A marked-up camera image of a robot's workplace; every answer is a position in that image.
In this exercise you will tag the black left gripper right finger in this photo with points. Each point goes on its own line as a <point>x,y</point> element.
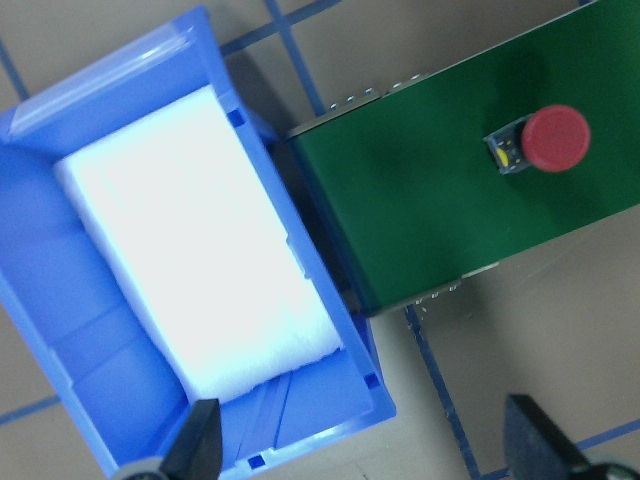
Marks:
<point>535,447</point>

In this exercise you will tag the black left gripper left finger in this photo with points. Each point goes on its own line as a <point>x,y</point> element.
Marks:
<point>197,451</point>

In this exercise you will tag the red push button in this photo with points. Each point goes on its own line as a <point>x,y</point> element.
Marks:
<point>553,139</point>

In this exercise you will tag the blue bin with buttons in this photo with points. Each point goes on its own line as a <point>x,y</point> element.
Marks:
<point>64,299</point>

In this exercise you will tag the white foam pad source bin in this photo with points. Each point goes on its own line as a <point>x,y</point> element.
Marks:
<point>176,208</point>

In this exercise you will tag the green conveyor belt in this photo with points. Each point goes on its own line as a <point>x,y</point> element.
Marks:
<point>409,192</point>

